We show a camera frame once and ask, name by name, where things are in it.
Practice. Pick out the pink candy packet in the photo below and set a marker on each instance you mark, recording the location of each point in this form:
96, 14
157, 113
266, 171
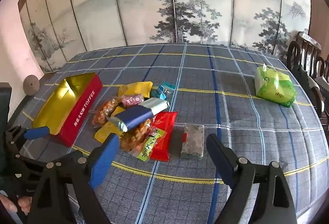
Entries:
132, 100

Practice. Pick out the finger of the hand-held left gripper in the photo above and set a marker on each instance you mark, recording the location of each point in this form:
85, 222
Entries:
28, 163
37, 132

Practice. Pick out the small teal candy packet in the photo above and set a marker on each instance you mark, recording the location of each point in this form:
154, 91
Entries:
160, 90

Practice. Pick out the dark chair backrest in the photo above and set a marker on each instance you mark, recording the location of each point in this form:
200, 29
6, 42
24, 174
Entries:
5, 105

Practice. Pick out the clear bag of orange snacks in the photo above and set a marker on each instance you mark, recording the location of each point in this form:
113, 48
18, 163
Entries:
133, 138
104, 112

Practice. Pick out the dark wooden chair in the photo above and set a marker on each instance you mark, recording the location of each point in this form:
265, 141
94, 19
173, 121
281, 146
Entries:
307, 57
327, 69

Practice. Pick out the person's left hand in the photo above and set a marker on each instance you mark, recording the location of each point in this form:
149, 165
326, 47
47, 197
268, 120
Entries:
9, 204

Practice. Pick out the red tin box gold inside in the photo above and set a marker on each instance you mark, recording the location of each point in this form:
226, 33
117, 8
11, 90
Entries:
79, 113

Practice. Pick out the painted folding screen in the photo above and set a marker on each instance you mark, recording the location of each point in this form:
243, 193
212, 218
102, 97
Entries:
144, 8

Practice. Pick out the blue plaid tablecloth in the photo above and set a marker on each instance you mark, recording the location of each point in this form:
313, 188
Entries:
231, 100

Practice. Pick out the red snack packet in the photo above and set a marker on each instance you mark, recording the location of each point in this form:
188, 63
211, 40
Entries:
164, 141

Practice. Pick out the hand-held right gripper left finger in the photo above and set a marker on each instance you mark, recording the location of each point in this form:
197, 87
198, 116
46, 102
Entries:
105, 159

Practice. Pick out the green and yellow snack packet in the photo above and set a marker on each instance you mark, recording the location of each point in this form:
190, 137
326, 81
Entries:
150, 147

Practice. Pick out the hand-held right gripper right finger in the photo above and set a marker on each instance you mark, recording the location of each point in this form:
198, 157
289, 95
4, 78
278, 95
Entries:
216, 152

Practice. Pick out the green tissue pack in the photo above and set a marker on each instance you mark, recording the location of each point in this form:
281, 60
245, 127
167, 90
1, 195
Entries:
275, 87

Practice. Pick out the blue and silver snack packet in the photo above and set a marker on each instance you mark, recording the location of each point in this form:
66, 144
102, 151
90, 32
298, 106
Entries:
136, 116

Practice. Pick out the clear packet with dark contents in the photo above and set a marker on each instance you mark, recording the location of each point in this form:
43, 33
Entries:
192, 141

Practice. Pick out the round grey disc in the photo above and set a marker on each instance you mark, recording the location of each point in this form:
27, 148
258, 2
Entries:
30, 85

